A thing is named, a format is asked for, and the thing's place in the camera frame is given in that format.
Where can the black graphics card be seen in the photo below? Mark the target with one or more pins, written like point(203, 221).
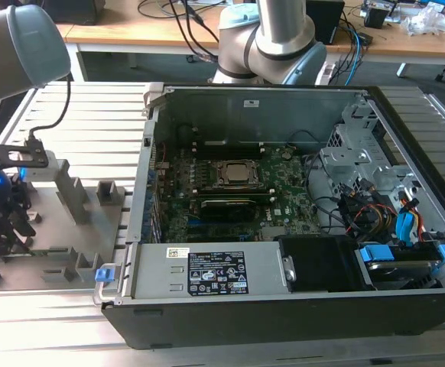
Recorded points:
point(226, 210)

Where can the silver CPU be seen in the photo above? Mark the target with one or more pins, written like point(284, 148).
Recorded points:
point(241, 172)

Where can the large black box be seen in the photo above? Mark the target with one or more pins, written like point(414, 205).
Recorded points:
point(73, 11)

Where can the tall black box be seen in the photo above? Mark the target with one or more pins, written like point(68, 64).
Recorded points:
point(327, 19)

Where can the black PC case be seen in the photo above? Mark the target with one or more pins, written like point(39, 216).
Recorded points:
point(245, 325)

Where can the small black device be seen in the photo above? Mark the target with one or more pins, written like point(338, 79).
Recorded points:
point(375, 17)

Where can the wooden desk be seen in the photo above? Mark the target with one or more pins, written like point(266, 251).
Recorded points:
point(111, 34)
point(398, 44)

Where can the blue case latch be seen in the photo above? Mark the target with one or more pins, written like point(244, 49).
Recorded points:
point(104, 275)

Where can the metal drive cage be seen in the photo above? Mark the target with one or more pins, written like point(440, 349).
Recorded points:
point(345, 156)

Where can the hard disk in blue carrier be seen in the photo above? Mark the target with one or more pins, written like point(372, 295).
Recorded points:
point(398, 267)

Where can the green motherboard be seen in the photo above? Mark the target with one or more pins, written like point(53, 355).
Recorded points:
point(283, 179)

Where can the grey parts rack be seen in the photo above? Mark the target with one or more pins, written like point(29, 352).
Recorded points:
point(62, 229)

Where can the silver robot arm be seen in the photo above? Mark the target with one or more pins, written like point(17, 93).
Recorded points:
point(16, 46)

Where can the black RAM stick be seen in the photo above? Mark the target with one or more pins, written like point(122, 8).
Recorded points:
point(50, 252)
point(230, 144)

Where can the black fan shroud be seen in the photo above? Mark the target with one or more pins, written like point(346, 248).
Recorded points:
point(318, 264)

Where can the round coin battery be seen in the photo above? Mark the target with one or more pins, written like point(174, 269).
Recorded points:
point(286, 154)

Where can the clear plastic bag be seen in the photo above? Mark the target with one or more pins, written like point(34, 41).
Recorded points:
point(429, 19)

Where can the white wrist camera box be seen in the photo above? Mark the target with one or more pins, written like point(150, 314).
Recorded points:
point(52, 166)

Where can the white power strip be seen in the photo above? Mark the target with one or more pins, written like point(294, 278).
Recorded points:
point(325, 72)

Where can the grey power supply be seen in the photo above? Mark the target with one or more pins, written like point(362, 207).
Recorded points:
point(161, 275)

